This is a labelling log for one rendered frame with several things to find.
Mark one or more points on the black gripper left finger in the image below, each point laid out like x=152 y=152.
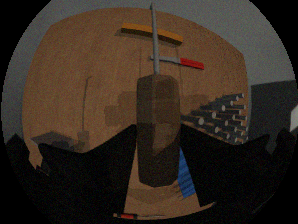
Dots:
x=105 y=168

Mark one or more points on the red-handled screwdriver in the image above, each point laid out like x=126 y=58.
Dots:
x=132 y=215

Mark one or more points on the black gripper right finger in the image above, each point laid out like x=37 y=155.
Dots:
x=212 y=163

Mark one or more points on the blue tape strip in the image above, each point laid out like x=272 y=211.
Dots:
x=184 y=178

